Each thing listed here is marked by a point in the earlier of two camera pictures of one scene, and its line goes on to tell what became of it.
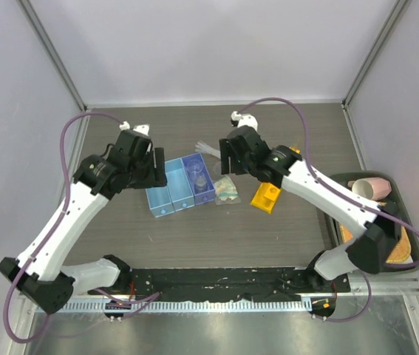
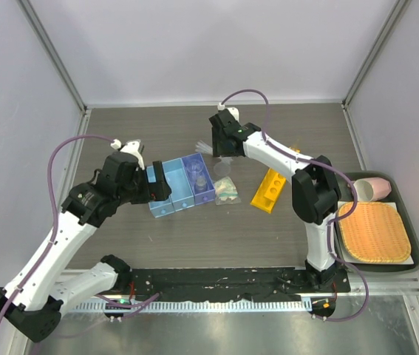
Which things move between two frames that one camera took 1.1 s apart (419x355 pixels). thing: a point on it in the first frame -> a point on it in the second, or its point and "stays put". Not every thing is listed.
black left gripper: (157, 177) -> (155, 191)
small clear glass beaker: (201, 184) stays put
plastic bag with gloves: (225, 191) stays put
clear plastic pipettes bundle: (202, 147) stays put
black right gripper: (227, 151) -> (217, 149)
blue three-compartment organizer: (188, 183) stays put
